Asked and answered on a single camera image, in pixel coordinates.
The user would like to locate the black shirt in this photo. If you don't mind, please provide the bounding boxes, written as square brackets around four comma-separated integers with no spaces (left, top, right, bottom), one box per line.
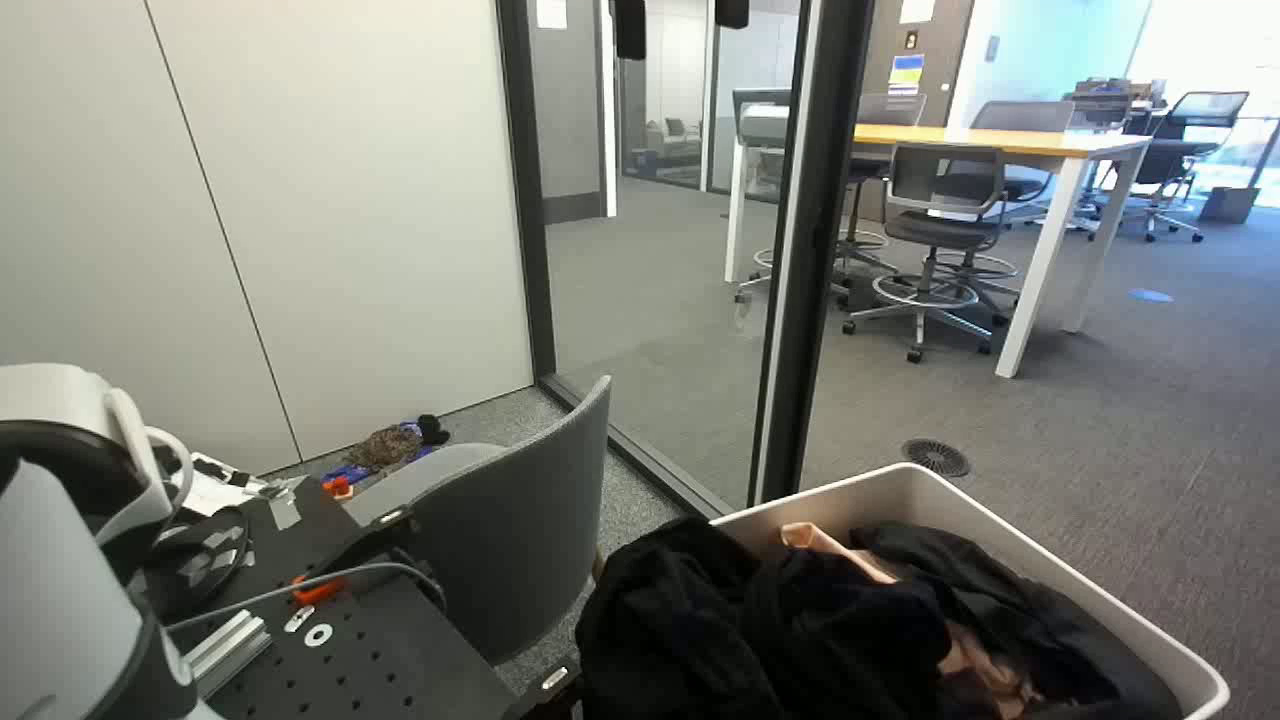
[576,521,1180,720]

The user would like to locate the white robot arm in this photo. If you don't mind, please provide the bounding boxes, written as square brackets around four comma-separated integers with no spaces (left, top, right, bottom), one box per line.
[0,364,198,720]

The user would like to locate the grey chair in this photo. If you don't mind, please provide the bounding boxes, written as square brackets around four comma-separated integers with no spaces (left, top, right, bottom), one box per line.
[345,376,610,662]

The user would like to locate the white plastic basket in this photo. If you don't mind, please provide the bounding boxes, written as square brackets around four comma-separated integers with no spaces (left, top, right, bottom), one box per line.
[716,460,1231,720]

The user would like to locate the black office chair background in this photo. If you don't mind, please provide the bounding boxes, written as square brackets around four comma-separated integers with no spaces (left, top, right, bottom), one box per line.
[1124,87,1247,245]

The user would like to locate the beige pink cloth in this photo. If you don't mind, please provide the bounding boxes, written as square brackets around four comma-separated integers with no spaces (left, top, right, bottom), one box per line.
[781,521,899,584]

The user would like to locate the colourful items on floor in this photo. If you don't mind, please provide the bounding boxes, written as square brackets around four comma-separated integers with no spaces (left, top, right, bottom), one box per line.
[318,415,452,499]

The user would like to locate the round floor outlet cover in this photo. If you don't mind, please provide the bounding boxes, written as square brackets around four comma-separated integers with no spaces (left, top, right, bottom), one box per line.
[904,440,972,477]

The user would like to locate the grey mesh office stool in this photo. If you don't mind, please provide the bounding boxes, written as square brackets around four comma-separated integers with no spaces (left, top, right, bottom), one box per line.
[843,143,1005,364]

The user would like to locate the white and wood table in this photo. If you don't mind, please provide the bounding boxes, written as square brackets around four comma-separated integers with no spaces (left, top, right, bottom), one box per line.
[718,115,1154,383]

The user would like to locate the black orange handled tool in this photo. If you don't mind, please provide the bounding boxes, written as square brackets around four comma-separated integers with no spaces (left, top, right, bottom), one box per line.
[293,575,346,607]

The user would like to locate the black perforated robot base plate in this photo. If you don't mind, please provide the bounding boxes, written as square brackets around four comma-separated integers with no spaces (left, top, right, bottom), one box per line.
[155,477,526,720]

